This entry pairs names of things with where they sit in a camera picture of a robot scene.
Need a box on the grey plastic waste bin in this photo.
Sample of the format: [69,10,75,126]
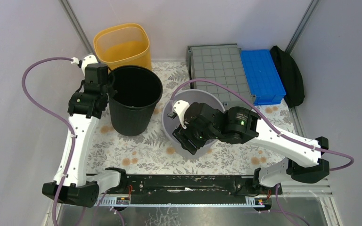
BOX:
[161,89,226,160]

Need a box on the black plastic waste bin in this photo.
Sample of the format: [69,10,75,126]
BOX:
[109,65,163,137]

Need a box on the large grey plastic crate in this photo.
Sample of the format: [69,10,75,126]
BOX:
[187,43,256,110]

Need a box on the blue plastic divided crate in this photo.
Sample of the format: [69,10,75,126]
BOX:
[240,49,286,106]

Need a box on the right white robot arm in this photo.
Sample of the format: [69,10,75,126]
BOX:
[172,100,330,194]

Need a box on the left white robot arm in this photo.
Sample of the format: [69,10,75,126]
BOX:
[42,63,127,208]

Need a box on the yellow slatted waste bin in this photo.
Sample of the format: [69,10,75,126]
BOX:
[93,23,152,70]

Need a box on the floral patterned table mat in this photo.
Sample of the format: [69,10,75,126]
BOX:
[86,62,283,175]

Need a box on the black cloth bundle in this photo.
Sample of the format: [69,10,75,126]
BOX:
[270,46,305,108]

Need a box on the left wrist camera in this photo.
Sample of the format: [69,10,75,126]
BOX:
[71,54,98,75]

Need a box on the aluminium frame base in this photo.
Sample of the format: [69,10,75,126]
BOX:
[56,181,343,226]

